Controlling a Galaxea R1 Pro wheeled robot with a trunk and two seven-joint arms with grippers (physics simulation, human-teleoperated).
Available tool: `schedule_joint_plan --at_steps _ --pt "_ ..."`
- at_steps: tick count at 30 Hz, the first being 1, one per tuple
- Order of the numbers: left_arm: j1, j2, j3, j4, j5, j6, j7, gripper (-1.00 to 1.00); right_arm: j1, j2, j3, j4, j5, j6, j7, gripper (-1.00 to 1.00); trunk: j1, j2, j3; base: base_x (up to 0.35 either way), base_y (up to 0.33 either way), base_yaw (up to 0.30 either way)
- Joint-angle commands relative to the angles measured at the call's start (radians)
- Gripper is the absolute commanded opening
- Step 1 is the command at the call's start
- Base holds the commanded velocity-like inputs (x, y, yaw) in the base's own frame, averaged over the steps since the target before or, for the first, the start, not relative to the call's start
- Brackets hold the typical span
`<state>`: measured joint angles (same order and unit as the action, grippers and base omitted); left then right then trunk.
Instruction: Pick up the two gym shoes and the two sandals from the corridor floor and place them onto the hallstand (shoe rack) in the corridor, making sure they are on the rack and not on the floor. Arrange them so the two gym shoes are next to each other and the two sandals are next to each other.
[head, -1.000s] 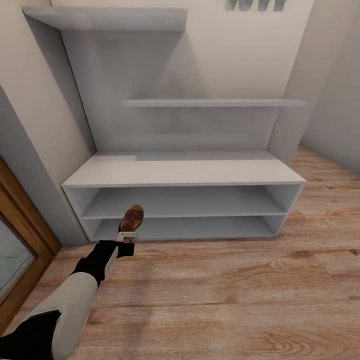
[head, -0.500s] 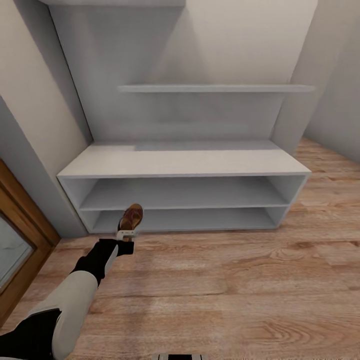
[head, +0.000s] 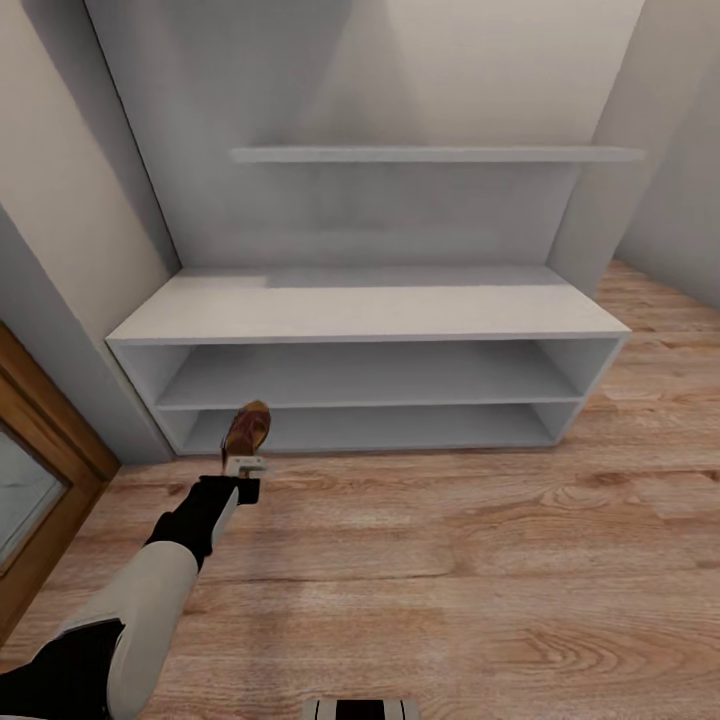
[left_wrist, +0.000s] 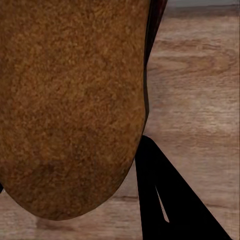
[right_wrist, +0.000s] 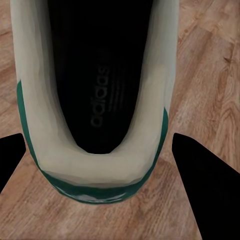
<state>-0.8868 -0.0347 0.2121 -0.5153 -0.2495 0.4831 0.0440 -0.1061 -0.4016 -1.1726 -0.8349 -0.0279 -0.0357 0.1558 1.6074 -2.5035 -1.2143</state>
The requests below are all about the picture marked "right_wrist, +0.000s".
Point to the gym shoe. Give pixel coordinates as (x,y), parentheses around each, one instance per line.
(94,87)

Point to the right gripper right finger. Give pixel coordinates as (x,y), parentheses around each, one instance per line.
(212,187)

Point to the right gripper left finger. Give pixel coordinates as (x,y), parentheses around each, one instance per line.
(12,149)

